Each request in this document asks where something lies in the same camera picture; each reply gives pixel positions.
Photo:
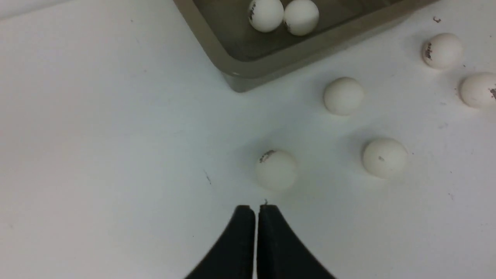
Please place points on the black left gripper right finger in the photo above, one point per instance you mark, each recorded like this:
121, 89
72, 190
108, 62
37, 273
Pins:
280, 253

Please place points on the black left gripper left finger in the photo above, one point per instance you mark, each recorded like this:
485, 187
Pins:
231, 257

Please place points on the white ball with logo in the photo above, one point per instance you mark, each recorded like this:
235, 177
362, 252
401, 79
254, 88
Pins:
478, 90

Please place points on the brown plastic storage bin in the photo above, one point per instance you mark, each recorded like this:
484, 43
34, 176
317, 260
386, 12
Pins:
247, 58

